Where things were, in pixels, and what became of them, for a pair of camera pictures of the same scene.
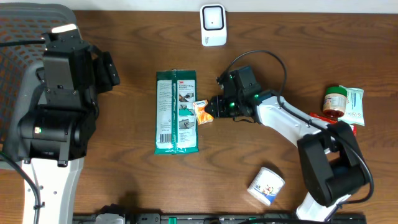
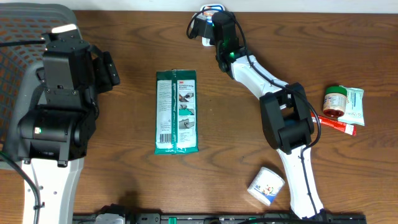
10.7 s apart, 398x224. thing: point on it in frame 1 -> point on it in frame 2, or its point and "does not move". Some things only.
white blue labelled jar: x=266 y=185 does not move
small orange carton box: x=202 y=116 -> x=208 y=13
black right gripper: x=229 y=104 -> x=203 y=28
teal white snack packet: x=354 y=109 does not move
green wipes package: x=175 y=125 does not move
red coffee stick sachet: x=331 y=119 does not move
